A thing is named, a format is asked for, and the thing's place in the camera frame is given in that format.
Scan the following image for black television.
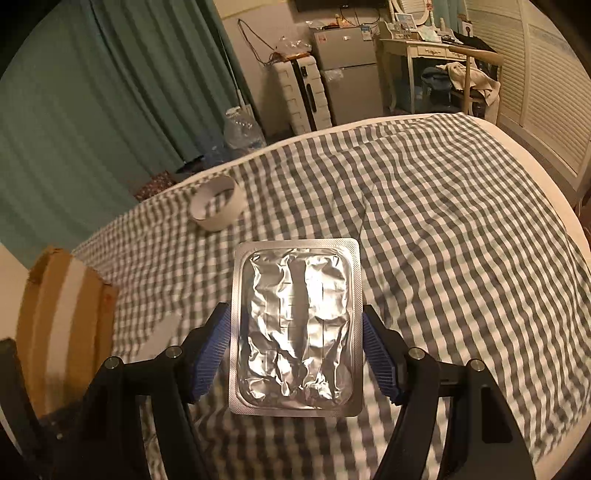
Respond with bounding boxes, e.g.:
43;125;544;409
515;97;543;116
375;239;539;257
294;0;391;12

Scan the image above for white louvred wardrobe doors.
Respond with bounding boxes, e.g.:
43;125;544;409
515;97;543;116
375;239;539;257
464;0;591;195

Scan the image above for floral patterned bag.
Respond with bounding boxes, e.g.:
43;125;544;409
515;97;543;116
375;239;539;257
134;171;176;201

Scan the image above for silver foil blister pack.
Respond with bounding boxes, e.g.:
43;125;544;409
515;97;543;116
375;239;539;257
228;237;363;417

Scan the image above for large clear water bottle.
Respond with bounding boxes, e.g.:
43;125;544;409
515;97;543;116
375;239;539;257
224;105;267;160

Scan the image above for wooden chair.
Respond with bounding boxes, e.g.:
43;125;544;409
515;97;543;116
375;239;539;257
449;44;505;123

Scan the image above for grey white checked blanket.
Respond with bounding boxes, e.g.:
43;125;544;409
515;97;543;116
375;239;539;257
71;112;591;480

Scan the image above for white cloth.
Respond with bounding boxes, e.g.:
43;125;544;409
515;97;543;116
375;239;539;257
436;62;502;104

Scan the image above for green curtain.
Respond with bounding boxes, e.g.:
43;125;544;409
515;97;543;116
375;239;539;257
434;0;467;28
0;0;252;273

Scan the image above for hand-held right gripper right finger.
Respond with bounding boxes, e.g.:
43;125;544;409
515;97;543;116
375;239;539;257
361;305;536;480

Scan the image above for white paper card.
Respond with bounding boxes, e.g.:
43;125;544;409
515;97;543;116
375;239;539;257
139;311;185;358

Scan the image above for white ribbed suitcase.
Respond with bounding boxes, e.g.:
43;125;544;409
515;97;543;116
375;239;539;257
272;55;333;134

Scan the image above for white tape roll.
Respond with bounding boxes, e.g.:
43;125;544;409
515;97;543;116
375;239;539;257
190;175;244;232

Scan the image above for white oval mirror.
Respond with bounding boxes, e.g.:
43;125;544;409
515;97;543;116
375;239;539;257
388;0;437;33

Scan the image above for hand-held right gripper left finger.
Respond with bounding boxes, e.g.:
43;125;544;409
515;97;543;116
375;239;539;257
76;302;230;480

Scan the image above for grey mini fridge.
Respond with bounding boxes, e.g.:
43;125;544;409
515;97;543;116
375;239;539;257
310;25;385;126

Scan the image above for dark wall cable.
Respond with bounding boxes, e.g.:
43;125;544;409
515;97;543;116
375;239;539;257
238;18;278;68

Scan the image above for clear plastic bag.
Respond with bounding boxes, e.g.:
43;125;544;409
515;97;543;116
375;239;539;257
276;37;315;58

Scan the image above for brown cardboard box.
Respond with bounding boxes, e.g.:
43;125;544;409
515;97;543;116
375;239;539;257
16;247;120;418

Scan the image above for cream dressing desk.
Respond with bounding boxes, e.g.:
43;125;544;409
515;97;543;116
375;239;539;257
376;32;504;116

